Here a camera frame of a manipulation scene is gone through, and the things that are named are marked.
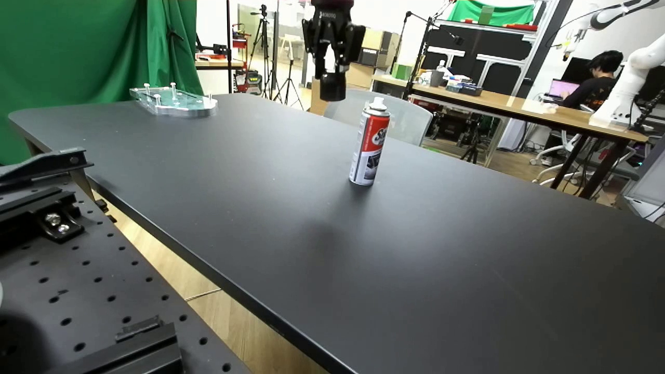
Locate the clear acrylic tray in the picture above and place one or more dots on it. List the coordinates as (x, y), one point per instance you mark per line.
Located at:
(171, 103)

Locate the red white spray can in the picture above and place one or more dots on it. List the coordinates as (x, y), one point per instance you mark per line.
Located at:
(373, 134)

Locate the pink laptop screen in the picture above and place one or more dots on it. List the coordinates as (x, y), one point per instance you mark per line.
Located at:
(560, 90)

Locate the black white shelving unit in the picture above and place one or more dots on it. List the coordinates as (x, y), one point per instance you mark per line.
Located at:
(496, 60)

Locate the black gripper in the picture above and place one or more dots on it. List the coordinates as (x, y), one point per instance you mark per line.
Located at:
(331, 30)

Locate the green cloth on shelf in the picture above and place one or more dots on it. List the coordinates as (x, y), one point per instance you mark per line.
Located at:
(496, 13)

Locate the grey office chair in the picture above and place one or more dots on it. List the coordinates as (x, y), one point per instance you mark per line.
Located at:
(409, 119)

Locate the camera tripod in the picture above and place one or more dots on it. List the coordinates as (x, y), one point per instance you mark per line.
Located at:
(261, 45)

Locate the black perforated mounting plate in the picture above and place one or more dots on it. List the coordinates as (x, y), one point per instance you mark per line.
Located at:
(78, 298)

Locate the seated person in black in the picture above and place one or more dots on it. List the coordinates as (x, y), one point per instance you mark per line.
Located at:
(598, 88)

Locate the long wooden desk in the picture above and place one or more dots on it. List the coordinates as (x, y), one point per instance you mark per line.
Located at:
(531, 112)

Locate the green backdrop curtain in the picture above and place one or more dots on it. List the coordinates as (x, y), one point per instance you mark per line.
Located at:
(56, 52)

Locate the black metal bracket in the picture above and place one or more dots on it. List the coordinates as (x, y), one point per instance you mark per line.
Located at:
(43, 168)

